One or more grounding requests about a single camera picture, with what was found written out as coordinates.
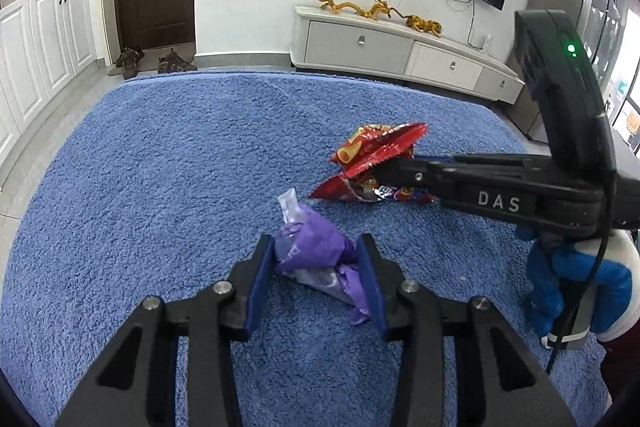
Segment blue fluffy mat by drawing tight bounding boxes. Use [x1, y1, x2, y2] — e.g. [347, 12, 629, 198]
[0, 69, 613, 427]

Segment white wall cupboards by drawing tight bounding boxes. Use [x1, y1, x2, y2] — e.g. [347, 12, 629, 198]
[0, 0, 98, 168]

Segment golden tiger figurine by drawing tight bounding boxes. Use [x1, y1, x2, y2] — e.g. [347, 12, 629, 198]
[404, 14, 444, 38]

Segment purple wrapper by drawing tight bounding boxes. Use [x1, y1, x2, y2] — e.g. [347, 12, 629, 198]
[274, 188, 373, 325]

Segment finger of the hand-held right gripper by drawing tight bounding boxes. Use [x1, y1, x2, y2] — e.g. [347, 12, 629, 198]
[372, 154, 455, 208]

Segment person's right hand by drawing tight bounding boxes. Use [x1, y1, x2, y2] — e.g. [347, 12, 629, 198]
[517, 227, 640, 350]

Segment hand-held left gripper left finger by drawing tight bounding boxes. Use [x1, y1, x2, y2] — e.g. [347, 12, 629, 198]
[52, 234, 276, 427]

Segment black television cable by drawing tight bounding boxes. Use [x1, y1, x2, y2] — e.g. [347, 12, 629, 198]
[446, 0, 478, 48]

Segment red snack packet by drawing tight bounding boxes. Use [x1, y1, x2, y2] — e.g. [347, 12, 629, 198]
[309, 122, 437, 204]

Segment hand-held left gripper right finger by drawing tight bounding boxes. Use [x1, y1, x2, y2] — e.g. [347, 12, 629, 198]
[356, 233, 581, 427]

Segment white television cabinet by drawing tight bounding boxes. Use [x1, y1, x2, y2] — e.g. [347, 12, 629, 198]
[289, 3, 526, 105]

